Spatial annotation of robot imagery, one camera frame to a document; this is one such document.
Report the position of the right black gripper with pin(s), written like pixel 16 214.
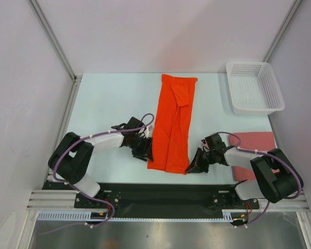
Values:
pixel 197 166

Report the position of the aluminium frame bar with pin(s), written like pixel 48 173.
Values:
pixel 64 200

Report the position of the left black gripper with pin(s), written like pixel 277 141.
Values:
pixel 145 153

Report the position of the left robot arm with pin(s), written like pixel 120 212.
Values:
pixel 71 158

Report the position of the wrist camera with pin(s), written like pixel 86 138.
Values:
pixel 214 143
pixel 133 126

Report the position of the white plastic basket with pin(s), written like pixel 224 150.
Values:
pixel 253 87

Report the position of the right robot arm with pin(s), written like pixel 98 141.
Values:
pixel 276 178

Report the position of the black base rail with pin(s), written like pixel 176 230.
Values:
pixel 169 200

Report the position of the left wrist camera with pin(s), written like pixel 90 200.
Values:
pixel 133 126

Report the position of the white cable duct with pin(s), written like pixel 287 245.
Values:
pixel 100 216

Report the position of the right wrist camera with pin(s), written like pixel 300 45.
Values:
pixel 214 143

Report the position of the orange t shirt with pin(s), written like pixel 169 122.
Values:
pixel 172 124

